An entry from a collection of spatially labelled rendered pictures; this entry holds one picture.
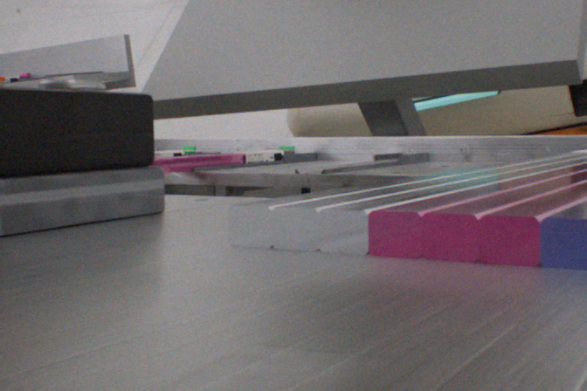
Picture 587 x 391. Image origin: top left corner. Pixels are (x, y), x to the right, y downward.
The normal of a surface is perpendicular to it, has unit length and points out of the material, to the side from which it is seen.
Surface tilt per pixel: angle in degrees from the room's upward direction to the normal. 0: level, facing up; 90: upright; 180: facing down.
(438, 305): 48
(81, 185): 90
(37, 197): 90
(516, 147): 42
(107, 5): 0
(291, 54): 0
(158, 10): 0
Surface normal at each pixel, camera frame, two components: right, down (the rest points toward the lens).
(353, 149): -0.50, 0.05
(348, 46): -0.38, -0.64
